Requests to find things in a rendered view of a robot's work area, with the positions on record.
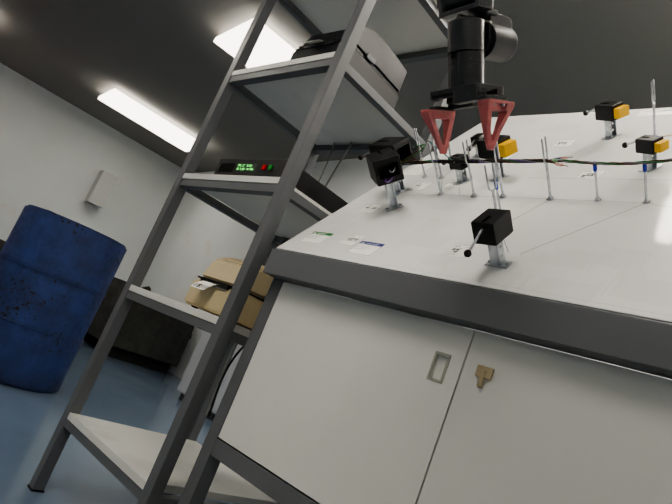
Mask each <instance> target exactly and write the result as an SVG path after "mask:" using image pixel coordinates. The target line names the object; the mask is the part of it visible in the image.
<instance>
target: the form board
mask: <svg viewBox="0 0 672 504"><path fill-rule="evenodd" d="M646 110H652V108H650V109H632V110H629V111H630V115H628V116H625V117H623V118H621V119H618V120H616V129H617V133H620V134H621V135H619V136H616V137H614V138H612V139H610V140H603V139H601V138H603V137H605V126H604V121H600V120H596V118H595V112H590V113H589V114H588V115H587V116H584V115H583V112H578V113H560V114H543V115H525V116H509V117H508V119H507V121H506V123H505V125H504V127H503V128H502V130H501V133H500V135H510V139H516V141H517V148H518V152H516V153H514V154H515V155H513V156H512V157H510V158H509V159H543V154H542V146H541V139H543V146H544V154H545V158H546V149H545V141H544V136H546V141H547V149H548V158H549V159H552V158H558V157H564V156H568V157H570V156H572V157H573V158H568V159H566V160H579V161H592V162H593V161H596V162H636V161H643V154H642V153H636V149H635V143H634V144H631V145H628V147H627V148H623V147H622V143H624V142H627V143H630V142H633V141H635V139H637V138H639V137H641V136H643V135H653V115H651V116H636V115H638V114H639V113H640V112H641V111H646ZM559 140H576V141H575V142H573V143H572V144H571V145H570V146H555V147H551V146H552V145H554V144H555V143H556V142H557V141H559ZM556 163H562V164H564V165H567V166H568V167H567V166H562V167H560V166H556V165H555V164H553V163H548V168H549V177H550V185H551V194H552V196H553V197H555V199H554V200H552V201H548V200H546V199H547V198H548V196H549V193H548V185H547V177H546V168H545V163H503V170H504V174H506V175H509V176H507V177H505V178H503V179H502V183H503V190H504V194H505V195H507V197H506V198H502V199H501V198H500V205H501V209H505V210H510V211H511V218H512V224H513V232H512V233H511V234H510V235H509V236H507V237H506V238H505V239H504V240H503V247H504V253H505V260H506V261H512V262H513V263H512V264H511V265H510V266H509V267H508V268H506V269H505V268H499V267H493V266H486V265H484V264H485V263H486V262H487V261H488V260H490V257H489V251H488V245H483V244H475V245H474V246H476V247H475V248H474V249H472V250H471V252H472V255H471V256H470V257H465V256H464V257H463V258H459V257H452V256H444V255H442V254H443V253H445V252H446V251H447V250H448V249H449V248H451V247H452V246H453V245H454V244H459V245H468V246H471V244H472V243H473V241H474V238H473V233H472V227H471V221H473V220H474V219H475V218H477V217H478V216H479V215H480V214H482V213H483V212H484V211H485V210H487V209H488V208H492V209H494V203H493V197H492V193H491V191H489V190H488V188H487V182H486V176H485V170H484V165H486V169H487V175H488V181H489V180H491V179H493V173H492V167H491V163H479V164H471V163H470V168H471V173H472V179H473V185H474V190H475V193H476V194H477V195H478V196H477V197H475V198H471V197H470V196H471V195H472V194H473V193H472V188H471V182H470V180H469V181H467V182H466V183H464V184H463V185H462V186H460V187H459V188H458V187H443V186H445V185H446V184H448V183H449V182H451V181H452V180H454V179H455V180H457V178H456V172H455V169H454V170H450V167H449V164H445V165H442V164H441V163H440V166H441V171H442V175H443V176H445V178H443V179H439V180H440V185H441V190H442V192H443V193H445V194H444V195H442V196H438V194H439V188H438V183H437V178H436V173H435V168H434V165H433V166H432V167H430V168H429V169H427V170H425V174H427V175H428V177H426V178H422V176H423V172H422V173H421V174H419V175H404V179H403V182H404V186H405V187H408V188H410V187H411V186H413V185H414V184H416V183H417V182H425V183H431V184H430V185H428V186H427V187H425V188H424V189H422V190H412V189H407V190H405V191H404V192H402V193H400V194H399V195H396V197H397V201H398V204H400V203H402V204H403V205H404V207H401V208H397V209H394V210H391V211H388V212H387V211H386V210H385V208H387V207H389V203H388V199H387V194H386V190H385V186H380V187H378V186H377V187H375V188H373V189H372V190H370V191H368V192H367V193H365V194H364V195H362V196H360V197H359V198H357V199H355V200H354V201H352V202H350V203H349V204H347V205H346V206H344V207H342V208H341V209H339V210H337V211H336V212H334V213H332V214H331V215H329V216H328V217H326V218H324V219H323V220H321V221H319V222H318V223H316V224H314V225H313V226H311V227H310V228H308V229H306V230H305V231H303V232H301V233H300V234H298V235H296V236H295V237H293V238H292V239H290V240H288V241H287V242H285V243H283V244H282V245H280V246H278V247H277V248H276V249H279V250H284V251H290V252H295V253H300V254H305V255H311V256H316V257H321V258H327V259H332V260H337V261H342V262H348V263H353V264H358V265H363V266H369V267H374V268H379V269H384V270H390V271H395V272H400V273H406V274H411V275H416V276H421V277H427V278H432V279H437V280H442V281H448V282H453V283H458V284H464V285H469V286H474V287H479V288H485V289H490V290H495V291H500V292H506V293H511V294H516V295H521V296H527V297H532V298H537V299H543V300H548V301H553V302H558V303H564V304H569V305H574V306H579V307H585V308H590V309H595V310H601V311H606V312H611V313H616V314H622V315H627V316H632V317H637V318H643V319H648V320H653V321H658V322H664V323H669V324H672V162H665V163H657V164H660V165H662V166H661V167H659V168H657V169H655V170H653V171H651V172H649V173H647V193H648V199H649V200H650V201H651V202H650V203H648V204H643V203H642V201H644V199H645V191H644V172H639V170H641V169H643V168H642V164H638V165H597V171H605V172H604V173H603V174H602V175H601V176H600V177H599V178H598V179H597V182H598V194H599V197H600V198H601V199H602V200H601V201H598V202H596V201H594V199H595V197H596V189H595V179H576V178H577V177H578V176H579V175H580V174H581V173H582V172H583V171H593V165H590V164H577V163H565V162H556ZM489 187H490V189H494V188H495V187H494V182H492V181H489ZM369 204H375V205H383V206H381V207H380V208H378V209H377V210H375V211H374V212H372V213H365V212H358V211H359V210H361V209H362V208H364V207H365V206H367V205H369ZM314 231H320V232H328V233H335V234H334V235H332V236H331V237H329V238H328V239H326V240H324V241H323V242H321V243H320V244H313V243H306V242H299V241H300V240H301V239H303V238H304V237H306V236H307V235H309V234H311V233H312V232H314ZM351 234H355V235H362V236H366V237H364V238H363V239H361V240H360V241H358V242H357V243H355V244H354V245H345V244H339V243H338V242H340V241H342V240H343V239H345V238H346V237H348V236H349V235H351ZM362 240H364V241H370V242H376V243H383V244H386V245H384V246H383V247H382V248H380V249H379V250H377V251H376V252H374V253H373V254H372V255H370V256H364V255H358V254H353V253H348V252H346V251H347V250H349V249H350V248H352V247H353V246H355V245H356V244H358V243H359V242H361V241H362Z"/></svg>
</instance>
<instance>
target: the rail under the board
mask: <svg viewBox="0 0 672 504"><path fill-rule="evenodd" d="M263 272H264V273H266V274H268V275H270V276H271V277H273V278H276V279H280V280H283V281H285V282H289V283H293V284H296V285H300V286H304V287H308V288H312V289H316V290H320V291H324V292H328V293H332V294H336V295H340V296H344V297H348V298H352V299H356V300H360V301H364V302H368V303H372V304H376V305H380V306H384V307H388V308H392V309H396V310H400V311H404V312H407V313H411V314H415V315H419V316H423V317H427V318H431V319H435V320H439V321H443V322H447V323H451V324H455V325H459V326H463V327H467V328H471V329H475V330H479V331H483V332H487V333H491V334H495V335H499V336H503V337H507V338H511V339H514V340H518V341H522V342H526V343H530V344H534V345H538V346H542V347H546V348H550V349H554V350H558V351H562V352H566V353H570V354H574V355H578V356H582V357H586V358H590V359H594V360H598V361H602V362H606V363H610V364H614V365H618V366H622V367H625V368H629V369H633V370H637V371H641V372H645V373H649V374H653V375H657V376H661V377H665V378H669V379H672V324H669V323H664V322H658V321H653V320H648V319H643V318H637V317H632V316H627V315H622V314H616V313H611V312H606V311H601V310H595V309H590V308H585V307H579V306H574V305H569V304H564V303H558V302H553V301H548V300H543V299H537V298H532V297H527V296H521V295H516V294H511V293H506V292H500V291H495V290H490V289H485V288H479V287H474V286H469V285H464V284H458V283H453V282H448V281H442V280H437V279H432V278H427V277H421V276H416V275H411V274H406V273H400V272H395V271H390V270H384V269H379V268H374V267H369V266H363V265H358V264H353V263H348V262H342V261H337V260H332V259H327V258H321V257H316V256H311V255H305V254H300V253H295V252H290V251H284V250H279V249H272V251H271V254H270V256H269V258H268V260H267V263H266V265H265V267H264V270H263Z"/></svg>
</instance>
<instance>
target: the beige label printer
mask: <svg viewBox="0 0 672 504"><path fill-rule="evenodd" d="M242 263H243V260H239V259H235V258H227V257H224V258H217V260H216V261H213V262H212V263H211V264H210V266H209V267H208V268H207V269H206V270H205V272H204V273H203V274H202V275H204V276H203V277H202V276H199V275H198V277H199V278H200V279H195V280H194V282H193V283H192V284H194V283H196V282H199V281H207V282H210V283H214V284H217V285H213V286H210V287H208V288H206V289H204V290H201V289H198V288H195V287H192V286H190V288H189V290H188V293H187V295H186V297H185V299H184V300H186V302H185V303H187V304H190V305H191V307H194V308H196V309H198V308H199V309H201V310H204V311H206V312H208V313H211V314H213V315H215V316H218V317H219V316H220V313H221V311H222V309H223V307H224V304H225V302H226V300H227V297H228V295H229V293H230V291H231V288H232V286H233V284H234V282H235V279H236V277H237V275H238V272H239V270H240V268H241V266H242ZM264 267H265V266H263V265H262V266H261V268H260V270H259V273H258V275H257V277H256V280H255V282H254V284H253V287H252V289H251V291H250V293H249V296H248V298H247V300H246V303H245V305H244V307H243V310H242V312H241V314H240V317H239V319H238V321H237V323H236V324H237V325H239V326H241V327H244V328H246V329H248V330H252V328H253V326H254V323H255V321H256V319H257V316H258V314H259V311H260V309H261V307H262V304H263V302H264V300H265V297H266V295H267V293H268V290H269V288H270V286H271V283H272V281H273V279H274V278H273V277H271V276H270V275H268V274H266V273H264V272H263V270H264ZM192 284H191V285H192Z"/></svg>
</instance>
